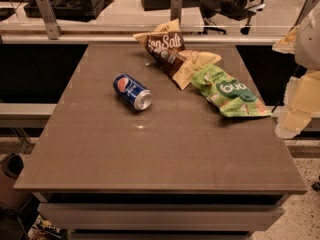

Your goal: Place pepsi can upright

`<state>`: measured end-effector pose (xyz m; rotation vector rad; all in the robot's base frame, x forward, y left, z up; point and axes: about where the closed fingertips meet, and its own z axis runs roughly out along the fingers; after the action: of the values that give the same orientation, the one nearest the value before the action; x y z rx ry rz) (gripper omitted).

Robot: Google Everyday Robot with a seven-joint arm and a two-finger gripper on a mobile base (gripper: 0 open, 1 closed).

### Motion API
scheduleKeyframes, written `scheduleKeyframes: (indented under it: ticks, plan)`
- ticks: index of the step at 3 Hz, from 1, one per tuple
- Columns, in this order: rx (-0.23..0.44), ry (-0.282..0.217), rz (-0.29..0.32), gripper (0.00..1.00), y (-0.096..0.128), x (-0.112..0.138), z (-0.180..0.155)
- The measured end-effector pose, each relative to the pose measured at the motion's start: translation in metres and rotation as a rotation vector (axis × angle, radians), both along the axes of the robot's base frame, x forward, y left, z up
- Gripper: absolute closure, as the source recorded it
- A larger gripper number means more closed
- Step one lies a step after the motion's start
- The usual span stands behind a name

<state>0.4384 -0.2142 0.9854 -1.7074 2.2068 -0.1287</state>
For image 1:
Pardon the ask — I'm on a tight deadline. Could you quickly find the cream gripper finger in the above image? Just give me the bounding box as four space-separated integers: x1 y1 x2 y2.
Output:
272 26 299 54
275 70 320 139

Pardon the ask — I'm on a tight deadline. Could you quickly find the brown bin lower left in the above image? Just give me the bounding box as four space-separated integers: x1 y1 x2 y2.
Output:
0 152 41 240

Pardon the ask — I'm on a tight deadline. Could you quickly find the black office chair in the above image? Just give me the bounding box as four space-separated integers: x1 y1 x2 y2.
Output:
199 0 303 36

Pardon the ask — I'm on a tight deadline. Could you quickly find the left metal rail bracket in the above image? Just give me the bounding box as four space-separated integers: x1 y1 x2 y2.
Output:
35 0 62 40

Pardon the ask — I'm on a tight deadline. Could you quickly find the blue pepsi can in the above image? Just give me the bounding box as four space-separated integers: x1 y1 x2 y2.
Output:
113 73 152 111

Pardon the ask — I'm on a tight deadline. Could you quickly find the horizontal metal rail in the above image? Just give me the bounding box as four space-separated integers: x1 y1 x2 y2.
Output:
1 33 281 45

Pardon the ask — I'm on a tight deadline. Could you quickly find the metal rail bracket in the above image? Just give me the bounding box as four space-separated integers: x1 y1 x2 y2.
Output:
294 0 320 26
170 0 183 22
35 0 62 40

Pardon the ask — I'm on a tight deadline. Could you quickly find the brown sea salt chip bag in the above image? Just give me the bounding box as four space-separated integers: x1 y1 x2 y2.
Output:
133 19 221 90

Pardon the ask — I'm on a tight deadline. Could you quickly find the black equipment box left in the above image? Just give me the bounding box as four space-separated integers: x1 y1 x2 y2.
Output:
23 0 114 22

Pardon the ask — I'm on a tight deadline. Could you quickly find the green snack bag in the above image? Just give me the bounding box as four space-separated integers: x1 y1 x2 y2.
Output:
191 64 271 117

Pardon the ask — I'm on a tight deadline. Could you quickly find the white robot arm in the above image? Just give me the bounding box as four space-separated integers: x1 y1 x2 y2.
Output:
272 12 320 139

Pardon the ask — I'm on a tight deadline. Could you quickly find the grey table with drawers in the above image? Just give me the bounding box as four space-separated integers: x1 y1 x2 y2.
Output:
15 44 306 240

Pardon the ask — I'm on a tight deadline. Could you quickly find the right metal rail bracket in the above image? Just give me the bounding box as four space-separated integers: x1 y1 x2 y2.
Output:
294 0 320 26

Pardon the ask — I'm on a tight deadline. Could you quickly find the middle metal rail bracket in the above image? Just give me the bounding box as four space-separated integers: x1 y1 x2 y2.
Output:
170 0 183 22

